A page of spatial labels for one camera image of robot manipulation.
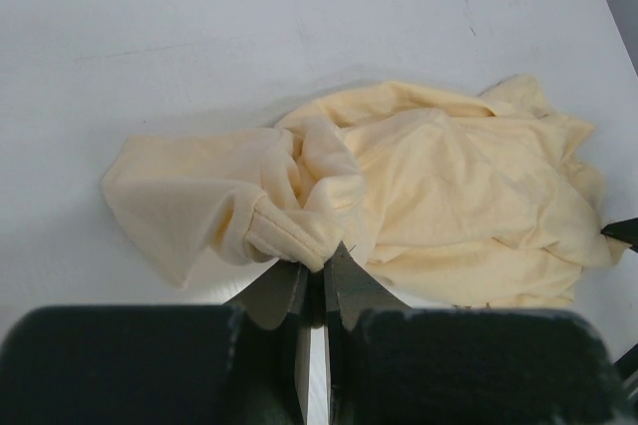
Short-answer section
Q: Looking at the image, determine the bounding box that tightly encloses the cream yellow t shirt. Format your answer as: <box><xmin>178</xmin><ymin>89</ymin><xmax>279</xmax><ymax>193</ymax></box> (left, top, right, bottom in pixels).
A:
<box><xmin>102</xmin><ymin>75</ymin><xmax>625</xmax><ymax>307</ymax></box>

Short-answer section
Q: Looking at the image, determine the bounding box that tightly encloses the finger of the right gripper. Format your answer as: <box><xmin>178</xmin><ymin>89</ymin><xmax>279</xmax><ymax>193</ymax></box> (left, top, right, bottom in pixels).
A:
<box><xmin>601</xmin><ymin>217</ymin><xmax>638</xmax><ymax>250</ymax></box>

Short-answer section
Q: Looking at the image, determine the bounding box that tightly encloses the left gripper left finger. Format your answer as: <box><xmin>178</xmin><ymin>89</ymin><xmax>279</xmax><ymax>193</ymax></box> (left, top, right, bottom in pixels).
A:
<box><xmin>229</xmin><ymin>260</ymin><xmax>308</xmax><ymax>330</ymax></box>

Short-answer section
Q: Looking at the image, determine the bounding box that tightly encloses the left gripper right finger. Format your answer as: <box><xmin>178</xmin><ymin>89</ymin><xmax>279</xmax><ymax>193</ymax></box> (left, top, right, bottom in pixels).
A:
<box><xmin>323</xmin><ymin>243</ymin><xmax>410</xmax><ymax>331</ymax></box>

